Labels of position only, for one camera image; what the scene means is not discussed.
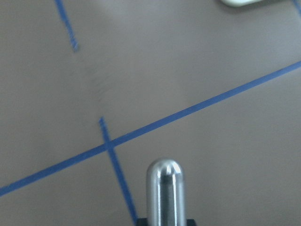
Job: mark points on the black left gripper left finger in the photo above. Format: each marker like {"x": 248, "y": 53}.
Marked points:
{"x": 142, "y": 222}

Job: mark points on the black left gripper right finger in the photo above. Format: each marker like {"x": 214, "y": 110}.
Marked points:
{"x": 191, "y": 222}

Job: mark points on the steel muddler black tip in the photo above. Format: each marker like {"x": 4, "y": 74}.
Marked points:
{"x": 165, "y": 193}

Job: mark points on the cream bear print tray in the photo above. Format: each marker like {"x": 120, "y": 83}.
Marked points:
{"x": 239, "y": 3}

